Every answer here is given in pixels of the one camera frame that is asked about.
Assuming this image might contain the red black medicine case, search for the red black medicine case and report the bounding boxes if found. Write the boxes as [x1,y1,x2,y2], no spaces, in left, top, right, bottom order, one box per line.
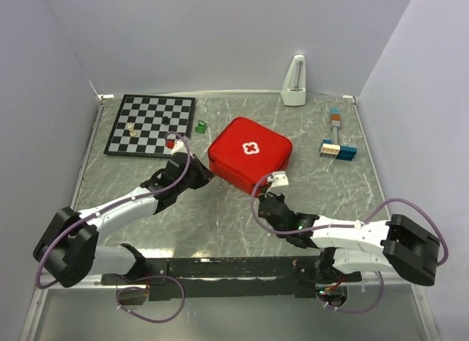
[207,117,293,194]

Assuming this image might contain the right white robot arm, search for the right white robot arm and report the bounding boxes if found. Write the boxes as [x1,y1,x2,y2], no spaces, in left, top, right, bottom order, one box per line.
[258,192,440,286]

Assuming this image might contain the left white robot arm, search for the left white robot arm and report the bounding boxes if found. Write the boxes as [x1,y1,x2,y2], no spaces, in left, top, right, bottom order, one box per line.
[33,153,214,287]

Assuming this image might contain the small green toy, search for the small green toy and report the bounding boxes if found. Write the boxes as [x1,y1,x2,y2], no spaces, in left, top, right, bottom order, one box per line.
[195,120,207,134]

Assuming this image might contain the black white chessboard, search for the black white chessboard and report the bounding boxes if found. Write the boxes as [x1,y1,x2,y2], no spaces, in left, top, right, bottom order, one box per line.
[104,94,196,158]

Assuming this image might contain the blue toy block stack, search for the blue toy block stack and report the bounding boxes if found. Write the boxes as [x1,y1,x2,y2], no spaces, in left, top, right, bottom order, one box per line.
[319,139,358,161]

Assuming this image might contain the black base bar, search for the black base bar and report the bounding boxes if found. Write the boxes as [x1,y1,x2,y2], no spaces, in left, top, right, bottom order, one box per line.
[101,256,362,301]

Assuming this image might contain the grey orange blue toy stick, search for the grey orange blue toy stick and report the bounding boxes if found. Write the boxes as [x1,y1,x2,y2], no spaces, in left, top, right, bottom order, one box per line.
[330,109,341,144]

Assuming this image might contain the white metronome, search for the white metronome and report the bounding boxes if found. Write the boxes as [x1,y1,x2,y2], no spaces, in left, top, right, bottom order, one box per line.
[281,55,306,106]

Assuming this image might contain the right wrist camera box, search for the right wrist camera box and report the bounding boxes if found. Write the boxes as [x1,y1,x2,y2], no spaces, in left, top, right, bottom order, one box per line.
[267,171,289,189]

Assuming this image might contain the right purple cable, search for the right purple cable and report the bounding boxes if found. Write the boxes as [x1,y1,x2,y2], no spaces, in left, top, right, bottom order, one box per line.
[249,174,449,315]

